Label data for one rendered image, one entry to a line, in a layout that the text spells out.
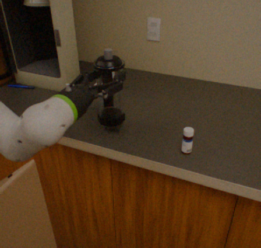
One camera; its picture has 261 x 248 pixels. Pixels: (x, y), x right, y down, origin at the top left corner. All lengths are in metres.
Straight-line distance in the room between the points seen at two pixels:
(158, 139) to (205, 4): 0.70
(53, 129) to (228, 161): 0.56
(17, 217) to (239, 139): 0.80
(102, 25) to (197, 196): 1.07
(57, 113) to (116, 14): 0.99
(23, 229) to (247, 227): 0.74
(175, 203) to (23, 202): 0.67
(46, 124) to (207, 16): 0.99
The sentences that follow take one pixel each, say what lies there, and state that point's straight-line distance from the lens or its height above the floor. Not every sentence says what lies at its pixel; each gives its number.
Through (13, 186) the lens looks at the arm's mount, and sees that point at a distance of 0.48.
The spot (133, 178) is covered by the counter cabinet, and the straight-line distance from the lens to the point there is 1.07.
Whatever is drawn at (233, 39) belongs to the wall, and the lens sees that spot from 1.46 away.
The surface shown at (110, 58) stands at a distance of 0.97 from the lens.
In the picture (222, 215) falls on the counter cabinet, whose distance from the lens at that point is 1.05.
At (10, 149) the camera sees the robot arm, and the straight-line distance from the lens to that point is 0.80.
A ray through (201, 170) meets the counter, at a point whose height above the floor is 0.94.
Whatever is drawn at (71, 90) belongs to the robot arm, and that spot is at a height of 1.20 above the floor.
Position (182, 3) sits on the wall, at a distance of 1.47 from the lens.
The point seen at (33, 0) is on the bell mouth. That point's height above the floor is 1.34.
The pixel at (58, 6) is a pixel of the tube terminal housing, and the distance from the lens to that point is 1.27.
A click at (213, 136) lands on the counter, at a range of 1.08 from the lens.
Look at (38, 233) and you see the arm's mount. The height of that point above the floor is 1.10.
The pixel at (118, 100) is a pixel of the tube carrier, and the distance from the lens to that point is 1.00.
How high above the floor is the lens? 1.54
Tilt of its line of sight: 32 degrees down
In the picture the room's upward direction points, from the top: 1 degrees counter-clockwise
